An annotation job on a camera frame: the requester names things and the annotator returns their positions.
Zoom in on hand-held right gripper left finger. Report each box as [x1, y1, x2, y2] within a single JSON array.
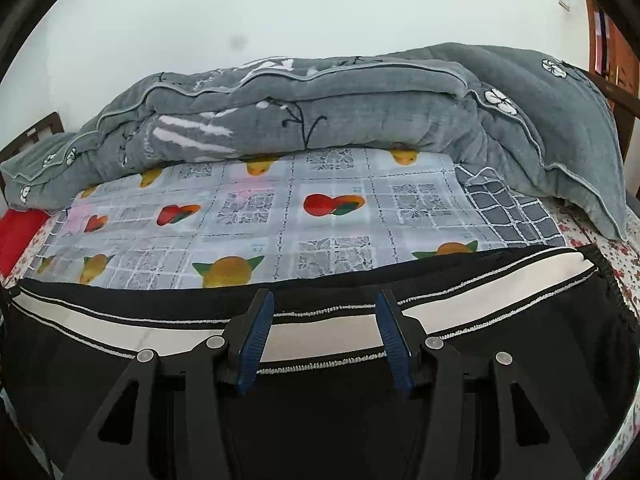
[[62, 288, 276, 480]]

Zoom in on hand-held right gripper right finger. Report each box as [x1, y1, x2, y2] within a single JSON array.
[[375, 289, 587, 480]]

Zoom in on black pants with white stripe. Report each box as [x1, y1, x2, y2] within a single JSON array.
[[0, 244, 640, 480]]

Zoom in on fruit print plastic sheet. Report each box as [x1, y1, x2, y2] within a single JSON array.
[[22, 147, 506, 291]]

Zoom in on grey checked cloth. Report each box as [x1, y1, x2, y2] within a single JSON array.
[[452, 162, 568, 251]]

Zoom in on grey floral quilt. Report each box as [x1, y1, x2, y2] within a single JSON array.
[[0, 42, 630, 241]]

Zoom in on floral bed sheet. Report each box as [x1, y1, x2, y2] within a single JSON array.
[[0, 195, 640, 480]]

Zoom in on red cloth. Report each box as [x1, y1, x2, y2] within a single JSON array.
[[0, 208, 51, 276]]

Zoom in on brown wooden door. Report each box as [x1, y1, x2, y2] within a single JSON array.
[[584, 0, 640, 121]]

